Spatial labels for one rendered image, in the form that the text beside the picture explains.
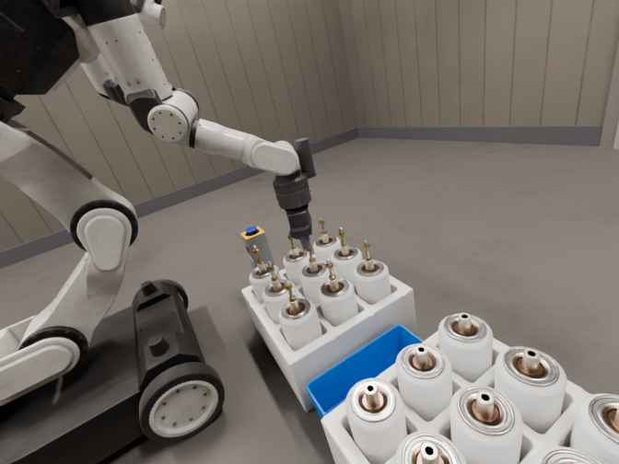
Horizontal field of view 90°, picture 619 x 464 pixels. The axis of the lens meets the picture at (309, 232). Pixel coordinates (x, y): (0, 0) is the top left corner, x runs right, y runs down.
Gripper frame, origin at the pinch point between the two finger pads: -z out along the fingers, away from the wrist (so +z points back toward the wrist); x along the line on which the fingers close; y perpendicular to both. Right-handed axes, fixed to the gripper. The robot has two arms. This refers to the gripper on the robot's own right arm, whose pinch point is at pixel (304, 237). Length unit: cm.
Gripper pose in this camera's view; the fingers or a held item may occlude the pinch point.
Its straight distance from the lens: 86.3
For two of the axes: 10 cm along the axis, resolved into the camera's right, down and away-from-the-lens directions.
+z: -2.2, -8.8, -4.3
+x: 0.1, 4.4, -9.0
